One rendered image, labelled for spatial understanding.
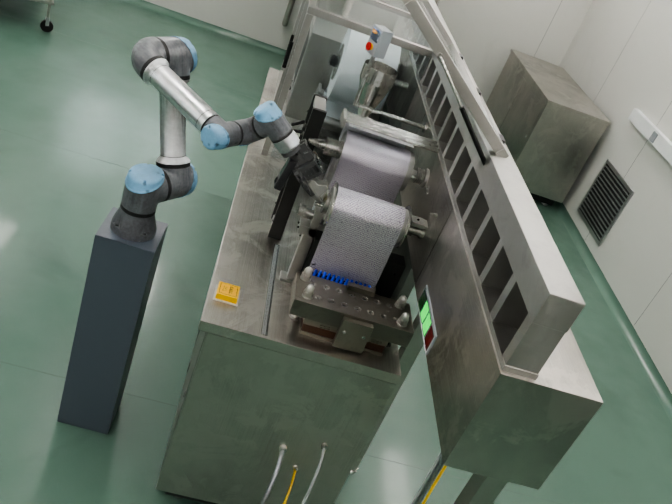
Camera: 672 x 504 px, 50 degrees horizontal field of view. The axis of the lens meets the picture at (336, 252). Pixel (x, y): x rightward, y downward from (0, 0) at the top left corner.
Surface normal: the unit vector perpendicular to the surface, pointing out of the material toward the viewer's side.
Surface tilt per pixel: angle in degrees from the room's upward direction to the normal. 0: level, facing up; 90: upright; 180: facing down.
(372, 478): 0
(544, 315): 90
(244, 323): 0
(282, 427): 90
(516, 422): 90
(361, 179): 92
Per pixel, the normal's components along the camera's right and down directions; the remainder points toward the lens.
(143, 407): 0.33, -0.80
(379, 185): -0.01, 0.55
